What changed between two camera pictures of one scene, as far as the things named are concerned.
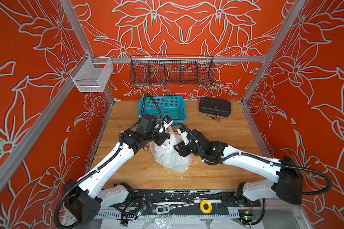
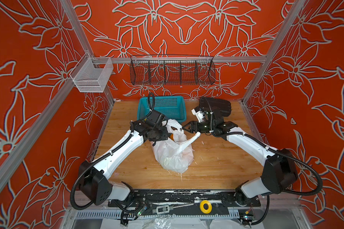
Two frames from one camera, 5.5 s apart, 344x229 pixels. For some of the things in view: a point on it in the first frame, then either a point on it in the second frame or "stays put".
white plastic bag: x=166 y=155 stays put
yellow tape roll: x=201 y=208 stays put
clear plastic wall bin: x=91 y=74 stays put
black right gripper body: x=185 y=150 → x=204 y=126
